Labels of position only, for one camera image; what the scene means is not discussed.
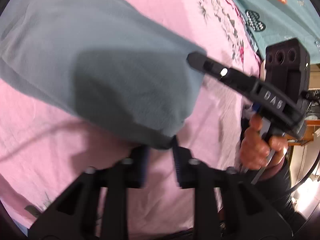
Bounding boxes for pink floral bed sheet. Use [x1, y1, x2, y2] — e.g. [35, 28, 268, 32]
[1, 0, 260, 239]

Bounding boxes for teal heart print pillow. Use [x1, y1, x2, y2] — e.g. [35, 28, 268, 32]
[232, 0, 319, 64]

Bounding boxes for person right hand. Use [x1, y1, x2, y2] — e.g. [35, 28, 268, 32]
[240, 114, 288, 170]

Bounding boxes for grey fleece pants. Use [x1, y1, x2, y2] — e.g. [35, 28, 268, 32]
[1, 0, 204, 149]

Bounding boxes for person right forearm dark sleeve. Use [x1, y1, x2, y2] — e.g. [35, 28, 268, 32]
[255, 158, 306, 233]

